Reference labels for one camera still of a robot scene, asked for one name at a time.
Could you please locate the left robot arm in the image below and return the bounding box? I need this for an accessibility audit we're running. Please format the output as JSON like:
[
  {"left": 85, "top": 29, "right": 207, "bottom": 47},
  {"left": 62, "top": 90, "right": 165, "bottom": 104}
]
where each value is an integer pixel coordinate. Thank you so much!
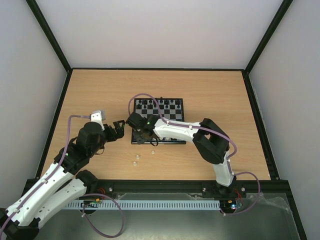
[{"left": 0, "top": 120, "right": 125, "bottom": 240}]

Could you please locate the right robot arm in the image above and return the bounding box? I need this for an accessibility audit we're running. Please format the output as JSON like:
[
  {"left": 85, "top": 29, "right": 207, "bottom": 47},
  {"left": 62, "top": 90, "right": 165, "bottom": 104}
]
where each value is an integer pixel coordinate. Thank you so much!
[{"left": 126, "top": 112, "right": 238, "bottom": 196}]

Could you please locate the black and silver chessboard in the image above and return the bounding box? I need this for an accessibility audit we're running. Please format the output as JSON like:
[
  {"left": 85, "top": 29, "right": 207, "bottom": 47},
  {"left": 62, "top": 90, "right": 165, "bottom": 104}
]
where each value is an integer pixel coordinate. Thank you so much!
[{"left": 133, "top": 97, "right": 186, "bottom": 145}]

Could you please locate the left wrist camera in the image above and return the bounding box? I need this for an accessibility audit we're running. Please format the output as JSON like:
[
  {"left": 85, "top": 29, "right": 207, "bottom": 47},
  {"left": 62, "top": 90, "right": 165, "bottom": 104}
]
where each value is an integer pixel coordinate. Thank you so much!
[{"left": 90, "top": 110, "right": 106, "bottom": 131}]

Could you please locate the black aluminium frame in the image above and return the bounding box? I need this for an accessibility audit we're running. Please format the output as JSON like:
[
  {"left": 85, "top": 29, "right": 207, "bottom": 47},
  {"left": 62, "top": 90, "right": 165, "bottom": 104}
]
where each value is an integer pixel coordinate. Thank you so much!
[{"left": 23, "top": 0, "right": 307, "bottom": 240}]

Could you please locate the grey slotted cable duct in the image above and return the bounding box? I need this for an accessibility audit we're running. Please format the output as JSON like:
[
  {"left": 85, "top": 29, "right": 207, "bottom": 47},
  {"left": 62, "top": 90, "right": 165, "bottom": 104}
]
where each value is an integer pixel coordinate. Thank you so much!
[{"left": 63, "top": 200, "right": 221, "bottom": 211}]

